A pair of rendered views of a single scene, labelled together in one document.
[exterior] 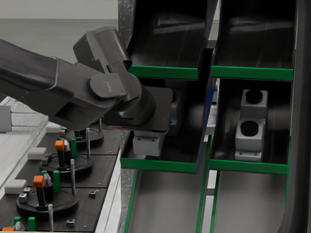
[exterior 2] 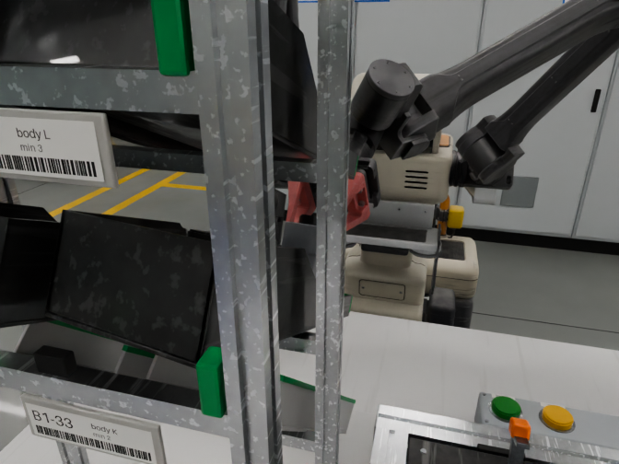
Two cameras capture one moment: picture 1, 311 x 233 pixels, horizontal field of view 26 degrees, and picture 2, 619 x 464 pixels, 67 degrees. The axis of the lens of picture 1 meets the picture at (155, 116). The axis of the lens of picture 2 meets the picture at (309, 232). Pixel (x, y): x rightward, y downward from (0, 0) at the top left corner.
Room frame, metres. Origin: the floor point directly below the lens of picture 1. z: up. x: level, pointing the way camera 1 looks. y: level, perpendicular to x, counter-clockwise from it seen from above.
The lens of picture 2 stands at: (1.53, 0.11, 1.49)
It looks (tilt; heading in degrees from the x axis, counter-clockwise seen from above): 24 degrees down; 193
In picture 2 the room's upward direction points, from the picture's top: straight up
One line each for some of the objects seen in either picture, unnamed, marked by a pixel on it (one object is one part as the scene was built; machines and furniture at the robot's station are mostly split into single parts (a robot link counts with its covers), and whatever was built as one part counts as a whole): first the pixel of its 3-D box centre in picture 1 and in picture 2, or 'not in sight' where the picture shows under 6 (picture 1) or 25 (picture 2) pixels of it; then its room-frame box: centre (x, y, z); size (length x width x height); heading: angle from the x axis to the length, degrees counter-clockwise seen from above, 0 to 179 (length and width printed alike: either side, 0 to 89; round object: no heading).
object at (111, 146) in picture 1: (80, 126); not in sight; (1.90, 0.22, 1.01); 0.24 x 0.24 x 0.13; 87
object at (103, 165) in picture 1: (65, 154); not in sight; (1.66, 0.23, 1.01); 0.24 x 0.24 x 0.13; 87
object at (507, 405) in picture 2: not in sight; (505, 410); (0.94, 0.28, 0.96); 0.04 x 0.04 x 0.02
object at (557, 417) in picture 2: not in sight; (556, 419); (0.95, 0.35, 0.96); 0.04 x 0.04 x 0.02
